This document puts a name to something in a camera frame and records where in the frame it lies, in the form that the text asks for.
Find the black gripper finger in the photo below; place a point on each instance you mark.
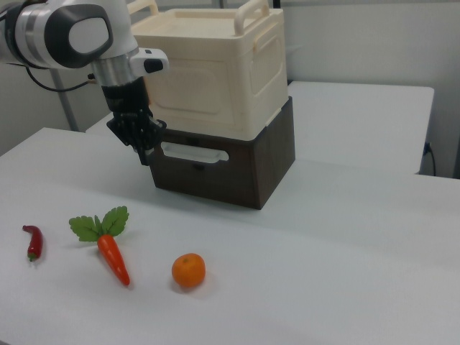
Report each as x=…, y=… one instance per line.
x=152, y=129
x=134, y=140

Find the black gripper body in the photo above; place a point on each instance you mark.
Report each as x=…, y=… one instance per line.
x=125, y=98

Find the cream cabinet door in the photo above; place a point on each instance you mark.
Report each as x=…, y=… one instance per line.
x=201, y=90

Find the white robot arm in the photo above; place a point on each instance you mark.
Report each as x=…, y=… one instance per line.
x=64, y=32

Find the cream plastic cabinet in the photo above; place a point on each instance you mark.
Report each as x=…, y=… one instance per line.
x=266, y=72

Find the dark brown wooden drawer box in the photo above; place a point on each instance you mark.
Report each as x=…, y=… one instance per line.
x=230, y=183

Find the toy carrot with green leaves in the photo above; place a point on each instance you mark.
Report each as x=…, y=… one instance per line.
x=111, y=251

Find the orange mandarin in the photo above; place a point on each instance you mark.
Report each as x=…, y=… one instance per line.
x=188, y=270

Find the red chili pepper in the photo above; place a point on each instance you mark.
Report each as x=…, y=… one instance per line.
x=35, y=242

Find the grey metal post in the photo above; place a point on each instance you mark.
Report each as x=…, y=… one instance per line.
x=66, y=104

